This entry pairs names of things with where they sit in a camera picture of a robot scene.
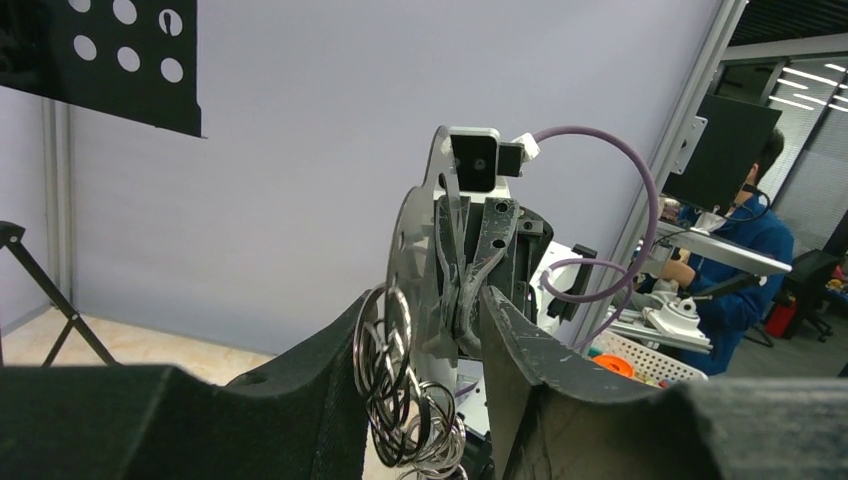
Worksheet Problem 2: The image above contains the person in blue jacket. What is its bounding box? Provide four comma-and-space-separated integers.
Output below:
635, 125, 796, 378

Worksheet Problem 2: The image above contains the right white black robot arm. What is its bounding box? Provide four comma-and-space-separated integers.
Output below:
435, 195, 596, 359

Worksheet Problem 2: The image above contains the white perforated basket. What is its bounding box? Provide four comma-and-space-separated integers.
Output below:
591, 331, 708, 387

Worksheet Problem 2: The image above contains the metal key holder plate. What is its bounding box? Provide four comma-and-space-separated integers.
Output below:
351, 125, 515, 480

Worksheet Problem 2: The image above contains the black tripod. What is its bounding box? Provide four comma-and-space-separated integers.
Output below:
0, 221, 121, 369

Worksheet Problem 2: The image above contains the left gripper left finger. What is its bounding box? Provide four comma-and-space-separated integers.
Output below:
1, 300, 367, 479

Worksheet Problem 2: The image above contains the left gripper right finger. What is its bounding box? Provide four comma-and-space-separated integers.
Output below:
479, 287, 847, 479

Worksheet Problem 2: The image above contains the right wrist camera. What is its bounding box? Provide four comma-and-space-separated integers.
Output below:
442, 126, 540, 194

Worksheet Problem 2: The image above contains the black wall monitor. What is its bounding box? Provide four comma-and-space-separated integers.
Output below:
662, 95, 782, 215

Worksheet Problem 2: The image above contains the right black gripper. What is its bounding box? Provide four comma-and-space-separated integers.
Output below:
434, 194, 553, 358

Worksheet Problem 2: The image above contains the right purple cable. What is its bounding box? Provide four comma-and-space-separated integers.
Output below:
529, 125, 660, 352

